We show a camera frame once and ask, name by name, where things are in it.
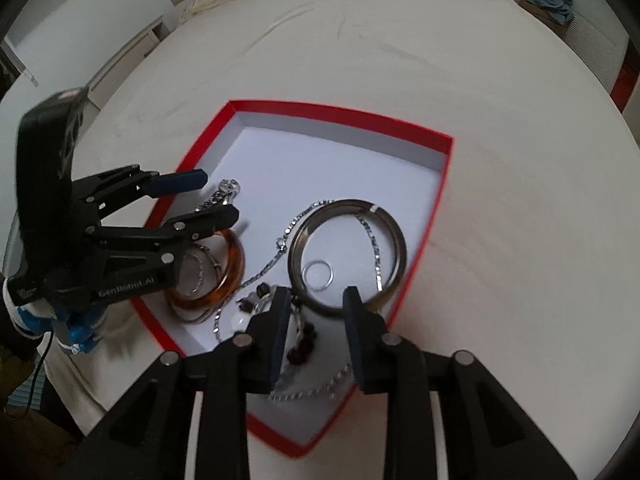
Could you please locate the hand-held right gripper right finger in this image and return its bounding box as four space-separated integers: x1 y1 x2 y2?
342 286 578 480

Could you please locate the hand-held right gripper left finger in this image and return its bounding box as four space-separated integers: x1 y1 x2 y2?
75 286 292 480

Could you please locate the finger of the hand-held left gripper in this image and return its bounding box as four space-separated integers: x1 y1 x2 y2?
85 204 240 264
75 164 209 221

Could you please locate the brown beaded bracelet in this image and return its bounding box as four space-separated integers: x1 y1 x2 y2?
232 282 318 366

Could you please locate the amber bangle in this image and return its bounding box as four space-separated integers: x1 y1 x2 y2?
165 229 247 318

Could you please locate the silver chain necklace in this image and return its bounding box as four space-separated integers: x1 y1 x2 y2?
212 200 386 403

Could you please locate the grey-brown bangle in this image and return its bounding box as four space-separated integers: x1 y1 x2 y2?
287 199 407 317

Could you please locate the red jewelry box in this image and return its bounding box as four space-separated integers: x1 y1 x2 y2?
131 100 456 459

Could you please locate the person's left hand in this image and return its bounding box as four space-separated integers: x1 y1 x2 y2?
5 282 109 355

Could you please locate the silver wristwatch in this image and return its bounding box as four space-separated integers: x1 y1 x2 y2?
192 178 242 216

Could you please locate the thin silver bangle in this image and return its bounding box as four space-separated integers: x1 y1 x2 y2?
175 245 226 323

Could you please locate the white low cabinet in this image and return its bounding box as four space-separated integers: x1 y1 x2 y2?
85 15 168 111

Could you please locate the white bed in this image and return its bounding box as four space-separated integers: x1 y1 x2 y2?
0 0 640 480

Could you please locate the wooden nightstand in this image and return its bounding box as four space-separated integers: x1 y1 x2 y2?
517 0 566 36

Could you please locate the red panel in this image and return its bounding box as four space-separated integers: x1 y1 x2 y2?
611 42 640 111

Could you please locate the white wardrobe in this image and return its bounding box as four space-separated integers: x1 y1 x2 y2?
560 0 631 91

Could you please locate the silver ring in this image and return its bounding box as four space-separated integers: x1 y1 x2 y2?
301 261 335 292

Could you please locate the black cable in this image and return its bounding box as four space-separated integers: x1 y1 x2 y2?
27 332 55 413

